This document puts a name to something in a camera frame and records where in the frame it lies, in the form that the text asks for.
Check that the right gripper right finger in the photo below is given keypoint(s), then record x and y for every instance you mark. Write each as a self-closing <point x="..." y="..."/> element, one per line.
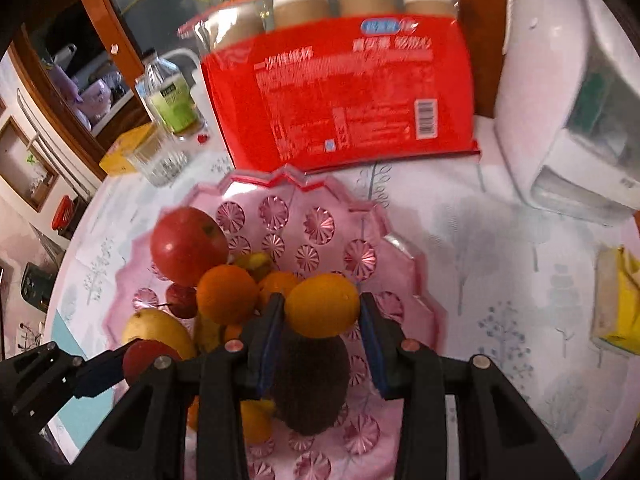
<point x="381" y="339"/>

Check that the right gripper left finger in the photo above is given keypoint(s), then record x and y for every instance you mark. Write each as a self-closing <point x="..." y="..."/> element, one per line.
<point x="265" y="345"/>

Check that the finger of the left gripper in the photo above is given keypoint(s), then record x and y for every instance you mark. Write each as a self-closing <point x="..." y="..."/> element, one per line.
<point x="101" y="373"/>

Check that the dark red plum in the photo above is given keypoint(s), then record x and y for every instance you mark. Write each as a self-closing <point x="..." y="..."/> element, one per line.
<point x="142" y="354"/>

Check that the dark avocado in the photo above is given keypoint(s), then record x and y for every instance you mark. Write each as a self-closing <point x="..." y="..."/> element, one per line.
<point x="310" y="382"/>

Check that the yellow orange citrus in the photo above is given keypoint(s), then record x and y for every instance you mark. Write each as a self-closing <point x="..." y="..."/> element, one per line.
<point x="323" y="306"/>

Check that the red apple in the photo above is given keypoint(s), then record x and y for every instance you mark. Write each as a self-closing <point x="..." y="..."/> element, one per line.
<point x="186" y="243"/>

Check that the orange tangerine top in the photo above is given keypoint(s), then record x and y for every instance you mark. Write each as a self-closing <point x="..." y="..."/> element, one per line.
<point x="227" y="295"/>

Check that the orange tangerine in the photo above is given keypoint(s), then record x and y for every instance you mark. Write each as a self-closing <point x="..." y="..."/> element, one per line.
<point x="257" y="419"/>
<point x="276" y="282"/>
<point x="227" y="295"/>

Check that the orange tangerine middle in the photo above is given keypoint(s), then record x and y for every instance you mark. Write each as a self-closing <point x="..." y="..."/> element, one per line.
<point x="276" y="282"/>

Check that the yellow pear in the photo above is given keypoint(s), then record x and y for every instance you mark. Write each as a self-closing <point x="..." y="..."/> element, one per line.
<point x="158" y="325"/>

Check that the orange tangerine front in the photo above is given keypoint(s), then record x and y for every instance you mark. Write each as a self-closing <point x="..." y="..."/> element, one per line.
<point x="257" y="419"/>

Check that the tree pattern tablecloth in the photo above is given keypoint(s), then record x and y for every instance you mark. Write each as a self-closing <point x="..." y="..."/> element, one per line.
<point x="517" y="282"/>

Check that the red lidded container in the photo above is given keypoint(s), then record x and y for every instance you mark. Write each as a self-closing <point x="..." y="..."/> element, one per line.
<point x="63" y="214"/>

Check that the clear drinking glass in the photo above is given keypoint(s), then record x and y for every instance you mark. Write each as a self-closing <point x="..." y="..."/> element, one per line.
<point x="159" y="158"/>

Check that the yellow cardboard box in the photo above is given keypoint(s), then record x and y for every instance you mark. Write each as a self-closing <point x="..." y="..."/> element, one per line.
<point x="115" y="162"/>

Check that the yellow tissue pack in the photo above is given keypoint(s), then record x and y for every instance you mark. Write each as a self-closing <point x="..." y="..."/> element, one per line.
<point x="615" y="319"/>

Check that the white squeeze bottle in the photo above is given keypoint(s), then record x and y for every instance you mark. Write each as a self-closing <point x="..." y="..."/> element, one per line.
<point x="198" y="91"/>

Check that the green label clear bottle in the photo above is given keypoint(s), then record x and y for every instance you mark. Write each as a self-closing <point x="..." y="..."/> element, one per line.
<point x="165" y="94"/>

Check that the red paper cup package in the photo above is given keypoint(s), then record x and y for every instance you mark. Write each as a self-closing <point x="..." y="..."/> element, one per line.
<point x="325" y="84"/>

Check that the white water dispenser appliance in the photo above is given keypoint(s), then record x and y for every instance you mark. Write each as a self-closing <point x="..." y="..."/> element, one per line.
<point x="567" y="109"/>

